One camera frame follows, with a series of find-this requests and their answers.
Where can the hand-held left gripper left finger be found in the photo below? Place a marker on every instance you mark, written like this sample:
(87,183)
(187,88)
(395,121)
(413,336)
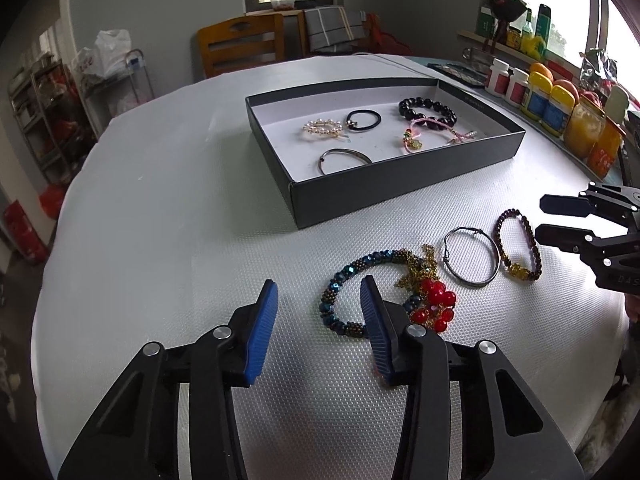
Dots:
(260,330)

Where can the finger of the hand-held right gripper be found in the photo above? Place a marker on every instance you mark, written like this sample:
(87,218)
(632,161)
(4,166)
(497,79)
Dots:
(560,236)
(562,205)

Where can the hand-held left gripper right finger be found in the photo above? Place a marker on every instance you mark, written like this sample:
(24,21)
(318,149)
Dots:
(375,320)

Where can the black shallow cardboard box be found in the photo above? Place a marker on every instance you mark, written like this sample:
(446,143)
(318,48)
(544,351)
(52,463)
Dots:
(400,200)

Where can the thick silver bangle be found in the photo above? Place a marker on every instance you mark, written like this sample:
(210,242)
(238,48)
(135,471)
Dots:
(345,150)

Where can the pearl hair clip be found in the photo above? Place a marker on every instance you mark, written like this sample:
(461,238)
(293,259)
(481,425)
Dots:
(312,127)

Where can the person's right hand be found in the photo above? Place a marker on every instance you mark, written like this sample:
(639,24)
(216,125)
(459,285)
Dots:
(634,307)

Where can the orange packet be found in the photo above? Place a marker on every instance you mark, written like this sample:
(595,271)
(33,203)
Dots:
(605,152)

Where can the glass jar of honey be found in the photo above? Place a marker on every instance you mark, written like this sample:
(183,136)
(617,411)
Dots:
(582,132)

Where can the yellow bottle blue label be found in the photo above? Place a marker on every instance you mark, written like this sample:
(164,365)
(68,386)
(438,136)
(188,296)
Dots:
(556,112)
(535,100)

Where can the thin silver hoop bangle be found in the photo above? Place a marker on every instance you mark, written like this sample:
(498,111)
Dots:
(472,284)

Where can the red apple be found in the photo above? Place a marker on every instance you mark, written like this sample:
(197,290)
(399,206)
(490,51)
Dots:
(591,97)

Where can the pale green bottle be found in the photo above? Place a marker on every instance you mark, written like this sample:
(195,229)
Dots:
(616,105)

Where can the white pill bottle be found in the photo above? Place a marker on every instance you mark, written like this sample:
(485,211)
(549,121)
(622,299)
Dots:
(497,80)
(516,89)

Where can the shiny foil wrapped plant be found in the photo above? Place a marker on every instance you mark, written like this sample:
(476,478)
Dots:
(597,67)

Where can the yellow toy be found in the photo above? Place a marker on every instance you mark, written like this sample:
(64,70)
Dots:
(536,46)

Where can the eyeshadow palette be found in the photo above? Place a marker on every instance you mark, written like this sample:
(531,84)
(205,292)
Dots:
(460,72)

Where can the green glass bottle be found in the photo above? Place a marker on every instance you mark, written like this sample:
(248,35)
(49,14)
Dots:
(527,30)

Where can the dark green plastic bottle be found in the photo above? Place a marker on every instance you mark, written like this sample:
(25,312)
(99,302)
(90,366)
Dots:
(543,25)

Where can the green box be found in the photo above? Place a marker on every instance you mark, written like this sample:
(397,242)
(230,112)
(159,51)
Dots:
(483,22)

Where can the dark flower bouquet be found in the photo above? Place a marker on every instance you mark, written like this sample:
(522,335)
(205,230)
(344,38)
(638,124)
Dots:
(507,10)

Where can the red cloth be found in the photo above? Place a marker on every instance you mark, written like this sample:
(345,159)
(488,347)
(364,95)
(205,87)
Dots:
(390,40)

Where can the red bag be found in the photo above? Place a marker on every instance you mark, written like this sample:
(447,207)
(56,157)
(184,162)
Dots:
(52,201)

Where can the red fire extinguisher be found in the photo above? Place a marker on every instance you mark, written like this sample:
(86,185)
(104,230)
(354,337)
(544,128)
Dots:
(25,235)

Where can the grey plaid cushion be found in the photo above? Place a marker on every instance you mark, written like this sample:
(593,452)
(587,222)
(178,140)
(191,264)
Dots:
(332,27)

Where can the metal storage shelf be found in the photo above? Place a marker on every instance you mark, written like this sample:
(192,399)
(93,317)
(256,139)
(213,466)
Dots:
(47,120)

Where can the white plastic bag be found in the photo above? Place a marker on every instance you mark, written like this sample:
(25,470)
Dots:
(107,55)

